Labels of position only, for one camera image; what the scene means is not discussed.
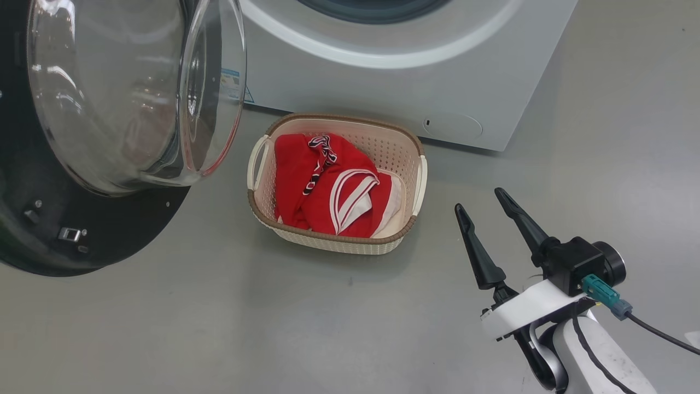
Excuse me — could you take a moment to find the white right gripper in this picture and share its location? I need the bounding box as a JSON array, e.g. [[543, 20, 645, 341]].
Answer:
[[455, 188, 597, 341]]

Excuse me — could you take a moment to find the red jersey with white trim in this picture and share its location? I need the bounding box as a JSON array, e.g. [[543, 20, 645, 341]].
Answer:
[[273, 133, 403, 239]]

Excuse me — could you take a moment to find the black round glass washer door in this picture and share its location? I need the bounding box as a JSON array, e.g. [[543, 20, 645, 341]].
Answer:
[[0, 0, 248, 277]]

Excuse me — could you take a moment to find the cream perforated basket brown rim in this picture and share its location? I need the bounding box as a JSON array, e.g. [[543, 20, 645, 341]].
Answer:
[[247, 113, 428, 256]]

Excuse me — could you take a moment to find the white front-load washing machine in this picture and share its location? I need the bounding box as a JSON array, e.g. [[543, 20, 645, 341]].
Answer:
[[221, 0, 579, 152]]

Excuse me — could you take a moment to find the round white filter cover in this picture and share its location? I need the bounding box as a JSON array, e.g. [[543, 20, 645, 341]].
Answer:
[[423, 112, 483, 140]]

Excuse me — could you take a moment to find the blue energy label sticker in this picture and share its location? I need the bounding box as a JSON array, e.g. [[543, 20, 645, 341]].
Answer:
[[220, 68, 255, 105]]

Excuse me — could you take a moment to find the black cable teal plug right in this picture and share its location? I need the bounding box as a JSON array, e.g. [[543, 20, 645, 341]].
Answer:
[[581, 274, 700, 356]]

